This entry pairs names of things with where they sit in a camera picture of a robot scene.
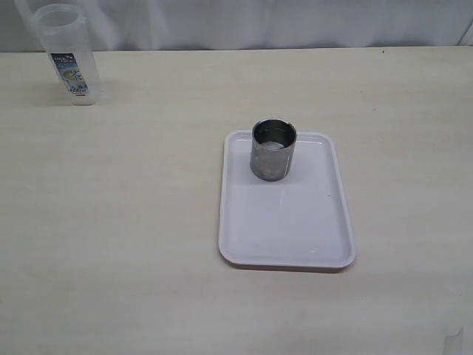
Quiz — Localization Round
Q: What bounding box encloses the stainless steel cup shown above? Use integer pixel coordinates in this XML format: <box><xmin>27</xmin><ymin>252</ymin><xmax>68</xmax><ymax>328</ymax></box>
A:
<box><xmin>250</xmin><ymin>118</ymin><xmax>297</xmax><ymax>181</ymax></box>

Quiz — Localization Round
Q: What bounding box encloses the white rectangular plastic tray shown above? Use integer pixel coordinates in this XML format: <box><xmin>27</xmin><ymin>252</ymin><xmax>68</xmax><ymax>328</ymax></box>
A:
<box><xmin>218</xmin><ymin>130</ymin><xmax>357</xmax><ymax>271</ymax></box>

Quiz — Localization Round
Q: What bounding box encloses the white backdrop curtain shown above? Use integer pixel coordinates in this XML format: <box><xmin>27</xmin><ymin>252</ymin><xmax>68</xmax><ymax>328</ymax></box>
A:
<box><xmin>0</xmin><ymin>0</ymin><xmax>473</xmax><ymax>53</ymax></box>

